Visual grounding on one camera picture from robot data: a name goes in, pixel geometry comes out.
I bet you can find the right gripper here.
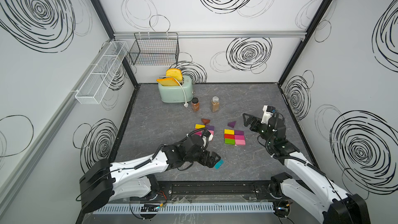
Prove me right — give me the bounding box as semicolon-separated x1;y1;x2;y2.
243;113;274;147

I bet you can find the purple triangle block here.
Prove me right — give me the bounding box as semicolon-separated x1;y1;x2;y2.
228;121;236;128

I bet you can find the teal triangle block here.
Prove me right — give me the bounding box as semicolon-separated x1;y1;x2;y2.
214;160;224;169

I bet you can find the green block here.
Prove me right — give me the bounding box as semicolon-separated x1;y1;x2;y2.
224;139;235;145

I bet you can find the red block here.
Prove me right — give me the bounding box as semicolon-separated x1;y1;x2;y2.
224;134;235;140

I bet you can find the brown triangle block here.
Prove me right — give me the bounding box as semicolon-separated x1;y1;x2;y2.
201;118;210;125

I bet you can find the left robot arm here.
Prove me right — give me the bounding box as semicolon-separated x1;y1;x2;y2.
77;128;221;214

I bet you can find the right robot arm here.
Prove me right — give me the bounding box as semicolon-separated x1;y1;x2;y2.
243;112;371;224

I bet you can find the brown spice jar silver lid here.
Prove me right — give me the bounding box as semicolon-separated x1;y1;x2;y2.
211;96;220;113

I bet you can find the red pepper spice jar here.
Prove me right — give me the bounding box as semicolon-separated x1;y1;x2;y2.
191;97;200;112

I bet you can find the mint green toaster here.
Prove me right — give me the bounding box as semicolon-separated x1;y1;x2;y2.
158;75;193;103

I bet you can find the front yellow toast slice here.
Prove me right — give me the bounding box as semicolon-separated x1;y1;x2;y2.
157;77;180;87

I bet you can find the yellow toast slice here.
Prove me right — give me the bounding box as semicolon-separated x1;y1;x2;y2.
157;77;180;87
165;68;183;82

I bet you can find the back yellow toast slice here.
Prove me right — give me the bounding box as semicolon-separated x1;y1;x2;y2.
165;68;183;82

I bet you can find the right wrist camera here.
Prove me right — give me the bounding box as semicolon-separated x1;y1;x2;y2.
261;105;276;124

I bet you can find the white toaster power cable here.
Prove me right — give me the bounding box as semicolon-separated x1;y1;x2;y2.
172;77;189;108

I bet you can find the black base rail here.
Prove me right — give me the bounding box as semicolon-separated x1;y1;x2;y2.
136;178;299;203

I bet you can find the grey slotted cable duct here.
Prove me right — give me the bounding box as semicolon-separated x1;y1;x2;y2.
93;202;275;215

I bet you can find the black wire basket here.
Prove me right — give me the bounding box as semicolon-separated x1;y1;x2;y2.
129;32;179;66

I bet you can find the white mesh wall shelf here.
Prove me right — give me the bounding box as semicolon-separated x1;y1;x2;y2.
75;41;128;105

